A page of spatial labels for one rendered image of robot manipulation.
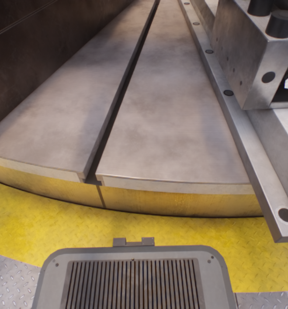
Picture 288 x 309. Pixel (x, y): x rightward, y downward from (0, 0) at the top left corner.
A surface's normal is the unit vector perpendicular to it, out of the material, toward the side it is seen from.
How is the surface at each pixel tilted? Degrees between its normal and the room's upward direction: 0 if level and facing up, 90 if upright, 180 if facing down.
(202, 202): 90
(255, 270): 0
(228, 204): 90
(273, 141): 71
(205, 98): 0
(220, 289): 0
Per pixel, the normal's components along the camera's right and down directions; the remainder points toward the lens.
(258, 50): -1.00, 0.05
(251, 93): 0.04, 0.77
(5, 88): 0.94, 0.25
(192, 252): -0.03, -0.64
